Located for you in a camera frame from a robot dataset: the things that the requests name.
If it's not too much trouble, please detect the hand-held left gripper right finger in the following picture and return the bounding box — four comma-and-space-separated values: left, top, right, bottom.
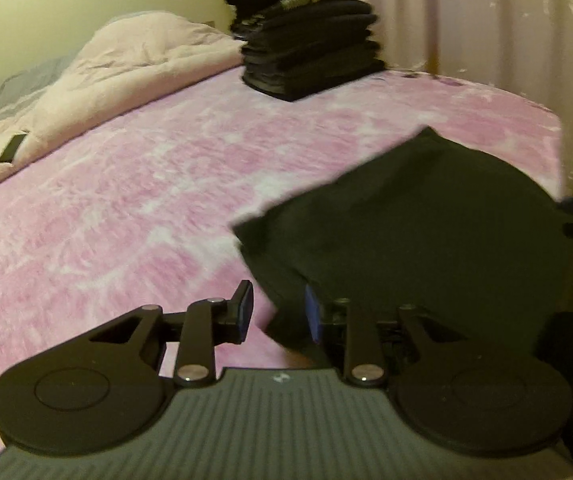
304, 284, 467, 388

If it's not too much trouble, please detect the grey blue pillow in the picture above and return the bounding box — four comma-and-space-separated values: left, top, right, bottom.
0, 55, 73, 127

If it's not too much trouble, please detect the pink floral blanket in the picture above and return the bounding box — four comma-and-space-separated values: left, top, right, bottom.
0, 67, 565, 466

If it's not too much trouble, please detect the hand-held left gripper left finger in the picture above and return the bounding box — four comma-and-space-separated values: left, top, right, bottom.
86, 280, 256, 388

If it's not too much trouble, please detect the stack of folded dark clothes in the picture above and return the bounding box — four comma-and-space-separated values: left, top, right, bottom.
225, 0, 386, 102

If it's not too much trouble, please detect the small black flat device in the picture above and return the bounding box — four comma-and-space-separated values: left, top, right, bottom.
0, 132, 28, 165

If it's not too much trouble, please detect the pale beaded curtain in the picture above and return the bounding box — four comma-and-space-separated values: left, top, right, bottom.
221, 0, 573, 197

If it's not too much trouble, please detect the pale pink quilt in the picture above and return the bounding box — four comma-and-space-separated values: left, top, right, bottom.
0, 10, 247, 203

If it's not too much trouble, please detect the black long-sleeve shirt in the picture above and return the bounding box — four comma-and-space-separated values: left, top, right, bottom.
231, 126, 573, 361

